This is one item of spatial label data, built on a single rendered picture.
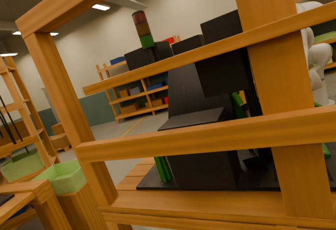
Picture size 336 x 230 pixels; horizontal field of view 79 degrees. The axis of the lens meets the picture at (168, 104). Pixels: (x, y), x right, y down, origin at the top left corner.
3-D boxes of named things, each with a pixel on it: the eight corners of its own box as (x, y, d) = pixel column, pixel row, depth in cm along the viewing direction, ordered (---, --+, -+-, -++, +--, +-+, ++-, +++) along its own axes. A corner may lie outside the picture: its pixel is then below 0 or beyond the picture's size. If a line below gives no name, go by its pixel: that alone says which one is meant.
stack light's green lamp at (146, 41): (147, 49, 82) (143, 38, 82) (157, 45, 80) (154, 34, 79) (140, 50, 78) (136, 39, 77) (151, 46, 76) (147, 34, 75)
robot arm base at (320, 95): (299, 104, 157) (294, 81, 153) (327, 98, 151) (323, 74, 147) (308, 112, 140) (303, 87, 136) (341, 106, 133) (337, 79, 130)
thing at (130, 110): (196, 105, 631) (174, 34, 589) (117, 124, 741) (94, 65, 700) (199, 101, 680) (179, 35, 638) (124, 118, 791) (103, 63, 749)
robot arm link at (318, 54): (304, 79, 150) (298, 47, 145) (336, 74, 138) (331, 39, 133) (302, 84, 141) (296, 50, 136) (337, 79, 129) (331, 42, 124)
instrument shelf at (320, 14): (120, 83, 111) (117, 76, 110) (321, 19, 69) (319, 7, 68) (85, 96, 89) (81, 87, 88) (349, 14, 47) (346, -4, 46)
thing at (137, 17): (139, 27, 81) (135, 15, 80) (150, 22, 78) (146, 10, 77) (132, 27, 76) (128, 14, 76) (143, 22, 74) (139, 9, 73)
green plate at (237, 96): (240, 127, 117) (222, 96, 116) (255, 121, 113) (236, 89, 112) (238, 135, 107) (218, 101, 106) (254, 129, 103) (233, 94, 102)
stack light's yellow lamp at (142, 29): (143, 38, 82) (139, 27, 81) (154, 34, 79) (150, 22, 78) (136, 39, 77) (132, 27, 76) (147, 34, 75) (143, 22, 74)
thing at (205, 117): (189, 168, 121) (171, 116, 114) (242, 166, 107) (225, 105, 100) (177, 189, 105) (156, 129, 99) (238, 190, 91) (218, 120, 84)
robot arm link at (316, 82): (289, 96, 87) (292, 101, 94) (324, 82, 81) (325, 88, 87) (280, 80, 91) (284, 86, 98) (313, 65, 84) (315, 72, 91)
